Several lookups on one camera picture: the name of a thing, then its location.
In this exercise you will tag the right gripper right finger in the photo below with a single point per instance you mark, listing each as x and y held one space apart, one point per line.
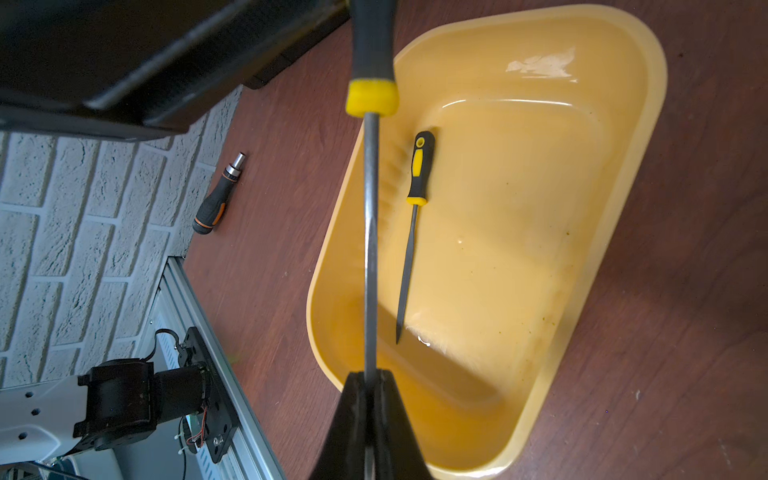
395 448

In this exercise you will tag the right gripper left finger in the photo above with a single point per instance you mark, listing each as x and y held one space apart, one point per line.
343 453

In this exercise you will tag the black yellow file tool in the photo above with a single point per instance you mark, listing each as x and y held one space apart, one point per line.
372 94
420 170

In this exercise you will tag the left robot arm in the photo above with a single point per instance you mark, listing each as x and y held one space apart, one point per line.
117 403

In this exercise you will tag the black orange screwdriver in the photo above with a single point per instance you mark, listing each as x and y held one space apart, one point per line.
214 205

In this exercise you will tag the yellow plastic tray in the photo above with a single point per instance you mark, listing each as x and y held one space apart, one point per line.
541 119

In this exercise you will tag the black plastic toolbox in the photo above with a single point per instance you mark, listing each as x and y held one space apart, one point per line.
144 70

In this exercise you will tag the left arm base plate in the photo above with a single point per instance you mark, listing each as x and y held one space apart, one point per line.
218 417

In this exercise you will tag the aluminium frame rail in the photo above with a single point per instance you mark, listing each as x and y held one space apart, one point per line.
174 308

